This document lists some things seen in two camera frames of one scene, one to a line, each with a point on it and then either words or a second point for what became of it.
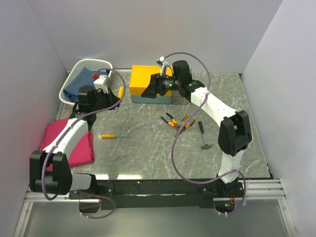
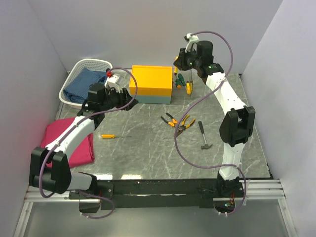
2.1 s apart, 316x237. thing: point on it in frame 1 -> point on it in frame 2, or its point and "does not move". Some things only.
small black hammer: [206, 146] does not move
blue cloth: [84, 78] does not move
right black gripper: [155, 86] -> [180, 61]
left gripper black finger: [111, 99] -> [127, 98]
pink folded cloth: [85, 154] does not move
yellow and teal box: [139, 79] does not move
